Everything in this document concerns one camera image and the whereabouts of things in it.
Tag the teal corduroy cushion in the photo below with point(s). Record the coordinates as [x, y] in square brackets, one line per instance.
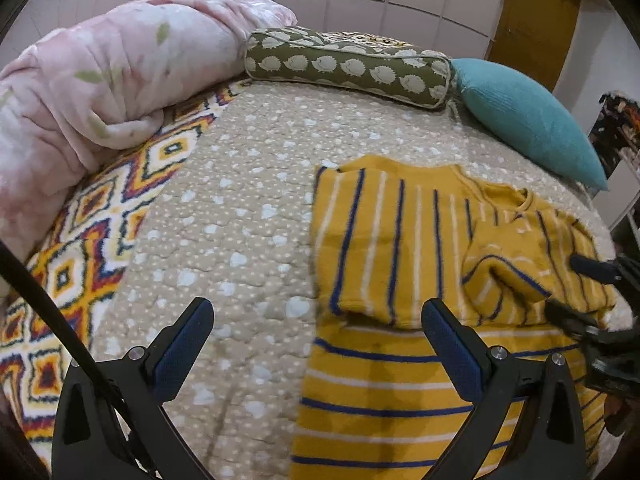
[523, 114]

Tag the beige dotted quilted bedspread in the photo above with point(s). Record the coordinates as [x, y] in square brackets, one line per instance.
[232, 226]

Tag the cluttered shelf at right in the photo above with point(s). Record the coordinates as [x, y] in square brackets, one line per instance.
[615, 137]

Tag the green hedgehog print bolster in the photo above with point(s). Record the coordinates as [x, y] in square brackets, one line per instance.
[348, 60]

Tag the brown wooden door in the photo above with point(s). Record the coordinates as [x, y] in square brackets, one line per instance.
[534, 36]

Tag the person's right hand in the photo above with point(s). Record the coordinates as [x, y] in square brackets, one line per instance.
[618, 415]

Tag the pink floral rolled duvet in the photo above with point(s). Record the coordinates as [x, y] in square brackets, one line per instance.
[82, 93]

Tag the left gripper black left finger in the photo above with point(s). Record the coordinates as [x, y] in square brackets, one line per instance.
[111, 424]

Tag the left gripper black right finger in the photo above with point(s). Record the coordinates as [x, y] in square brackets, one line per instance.
[548, 440]

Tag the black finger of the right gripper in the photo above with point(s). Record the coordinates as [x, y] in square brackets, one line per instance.
[604, 272]
[577, 325]

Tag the yellow striped knit sweater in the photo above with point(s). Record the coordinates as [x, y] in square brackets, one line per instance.
[387, 237]

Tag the colourful geometric patterned blanket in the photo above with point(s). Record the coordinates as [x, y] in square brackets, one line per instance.
[83, 261]

